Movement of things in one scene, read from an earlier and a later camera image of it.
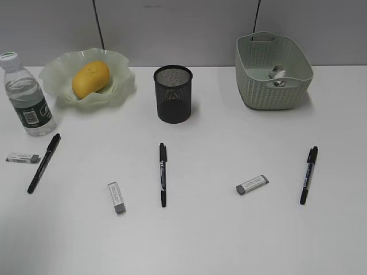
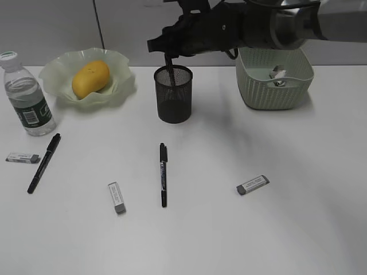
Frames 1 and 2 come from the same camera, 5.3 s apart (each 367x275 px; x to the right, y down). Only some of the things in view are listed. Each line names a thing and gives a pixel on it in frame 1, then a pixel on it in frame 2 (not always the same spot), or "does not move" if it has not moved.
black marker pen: x=311 y=162 -> x=170 y=68
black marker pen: x=163 y=156 does not move
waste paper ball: x=278 y=71 does not move
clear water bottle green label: x=26 y=97 does not move
